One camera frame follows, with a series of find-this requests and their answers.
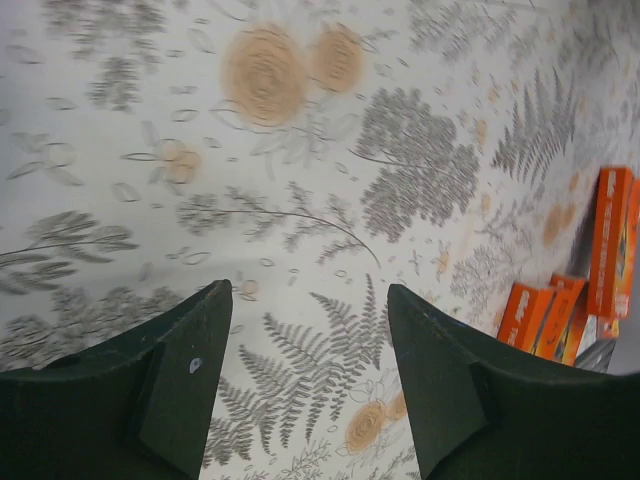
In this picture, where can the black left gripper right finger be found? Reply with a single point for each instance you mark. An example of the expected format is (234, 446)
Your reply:
(481, 409)

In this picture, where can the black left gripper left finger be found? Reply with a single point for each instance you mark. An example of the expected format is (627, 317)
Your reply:
(137, 406)

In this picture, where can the orange Gillette razor box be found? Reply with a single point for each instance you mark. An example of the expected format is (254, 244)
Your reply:
(567, 327)
(615, 233)
(525, 312)

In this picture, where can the floral table mat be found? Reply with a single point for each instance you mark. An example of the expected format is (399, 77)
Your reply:
(312, 153)

